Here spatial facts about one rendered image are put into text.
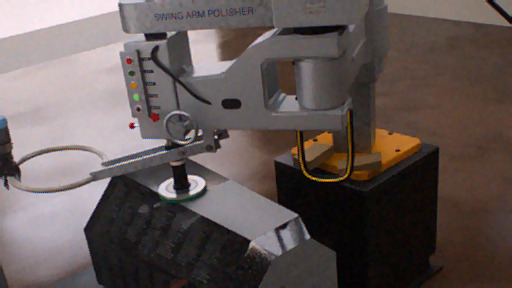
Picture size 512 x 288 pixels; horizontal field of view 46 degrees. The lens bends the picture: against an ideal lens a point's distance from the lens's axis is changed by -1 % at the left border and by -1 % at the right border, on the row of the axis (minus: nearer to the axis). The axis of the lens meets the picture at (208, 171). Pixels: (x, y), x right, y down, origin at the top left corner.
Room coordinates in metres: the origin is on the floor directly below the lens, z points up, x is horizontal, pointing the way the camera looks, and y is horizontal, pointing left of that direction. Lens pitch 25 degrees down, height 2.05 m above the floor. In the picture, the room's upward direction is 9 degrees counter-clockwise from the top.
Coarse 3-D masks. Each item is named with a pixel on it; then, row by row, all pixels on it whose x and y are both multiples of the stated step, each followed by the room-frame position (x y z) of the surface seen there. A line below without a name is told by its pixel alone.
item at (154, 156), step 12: (216, 132) 2.41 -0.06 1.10; (192, 144) 2.35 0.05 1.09; (216, 144) 2.30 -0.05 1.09; (120, 156) 2.62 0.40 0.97; (132, 156) 2.59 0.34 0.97; (144, 156) 2.57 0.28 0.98; (156, 156) 2.41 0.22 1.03; (168, 156) 2.39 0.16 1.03; (180, 156) 2.36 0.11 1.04; (108, 168) 2.52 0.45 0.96; (120, 168) 2.49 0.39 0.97; (132, 168) 2.47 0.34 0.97; (96, 180) 2.55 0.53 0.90
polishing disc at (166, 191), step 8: (192, 176) 2.53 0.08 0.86; (168, 184) 2.48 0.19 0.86; (192, 184) 2.44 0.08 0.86; (200, 184) 2.43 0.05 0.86; (160, 192) 2.41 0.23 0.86; (168, 192) 2.40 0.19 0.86; (176, 192) 2.39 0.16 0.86; (184, 192) 2.38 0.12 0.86; (192, 192) 2.36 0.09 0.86; (200, 192) 2.37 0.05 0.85
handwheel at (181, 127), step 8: (176, 112) 2.25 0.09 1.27; (184, 112) 2.24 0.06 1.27; (168, 120) 2.27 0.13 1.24; (192, 120) 2.22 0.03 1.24; (168, 128) 2.28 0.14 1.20; (176, 128) 2.25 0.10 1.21; (184, 128) 2.23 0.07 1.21; (168, 136) 2.27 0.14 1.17; (184, 136) 2.25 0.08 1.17; (192, 136) 2.23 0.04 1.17; (184, 144) 2.24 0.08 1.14
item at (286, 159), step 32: (288, 160) 2.79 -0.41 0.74; (416, 160) 2.58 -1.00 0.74; (288, 192) 2.76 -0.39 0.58; (320, 192) 2.57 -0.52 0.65; (352, 192) 2.41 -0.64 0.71; (384, 192) 2.43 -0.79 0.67; (416, 192) 2.58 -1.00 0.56; (320, 224) 2.59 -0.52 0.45; (352, 224) 2.41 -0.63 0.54; (384, 224) 2.43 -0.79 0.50; (416, 224) 2.58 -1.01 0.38; (352, 256) 2.42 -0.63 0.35; (384, 256) 2.42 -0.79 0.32; (416, 256) 2.58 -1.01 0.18
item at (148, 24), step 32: (128, 0) 2.43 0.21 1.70; (160, 0) 2.31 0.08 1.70; (192, 0) 2.25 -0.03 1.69; (224, 0) 2.20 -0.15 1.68; (256, 0) 2.15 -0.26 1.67; (288, 0) 2.09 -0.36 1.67; (320, 0) 2.05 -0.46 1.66; (352, 0) 2.00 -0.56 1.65; (128, 32) 2.38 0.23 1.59; (160, 32) 2.32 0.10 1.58; (320, 32) 2.08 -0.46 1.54
